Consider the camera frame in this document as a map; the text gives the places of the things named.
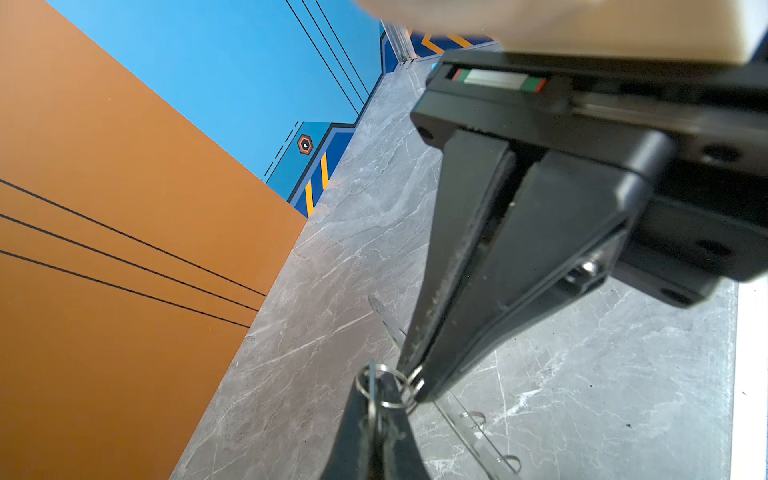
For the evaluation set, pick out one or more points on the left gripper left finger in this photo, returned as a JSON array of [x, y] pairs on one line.
[[356, 450]]

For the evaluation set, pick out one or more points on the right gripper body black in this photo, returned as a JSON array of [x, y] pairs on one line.
[[696, 132]]

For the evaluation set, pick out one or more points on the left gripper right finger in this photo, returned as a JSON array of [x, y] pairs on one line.
[[399, 456]]

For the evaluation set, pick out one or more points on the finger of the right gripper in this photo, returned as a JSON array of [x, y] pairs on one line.
[[474, 170], [553, 240]]

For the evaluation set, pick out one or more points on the perforated metal ring disc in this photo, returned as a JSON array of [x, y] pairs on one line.
[[467, 425]]

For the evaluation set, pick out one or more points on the right aluminium corner post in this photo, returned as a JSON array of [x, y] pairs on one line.
[[400, 41]]

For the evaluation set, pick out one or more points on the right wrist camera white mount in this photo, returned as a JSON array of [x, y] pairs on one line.
[[716, 31]]

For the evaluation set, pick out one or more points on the aluminium front rail frame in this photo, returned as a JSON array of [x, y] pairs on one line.
[[749, 420]]

